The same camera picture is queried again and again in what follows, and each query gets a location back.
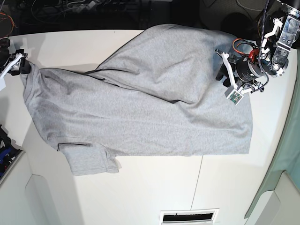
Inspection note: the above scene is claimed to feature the white cable on floor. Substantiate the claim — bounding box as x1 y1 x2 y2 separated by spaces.
201 0 268 15

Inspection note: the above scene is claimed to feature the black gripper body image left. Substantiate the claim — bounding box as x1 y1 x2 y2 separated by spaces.
9 56 31 75

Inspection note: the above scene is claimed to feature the grey t-shirt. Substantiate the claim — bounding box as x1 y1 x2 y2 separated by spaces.
21 24 253 176

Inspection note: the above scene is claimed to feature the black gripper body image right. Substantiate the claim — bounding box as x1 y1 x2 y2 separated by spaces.
227 56 267 87

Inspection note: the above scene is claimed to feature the rack of blue clamps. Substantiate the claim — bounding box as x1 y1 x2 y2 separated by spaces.
0 125 23 179

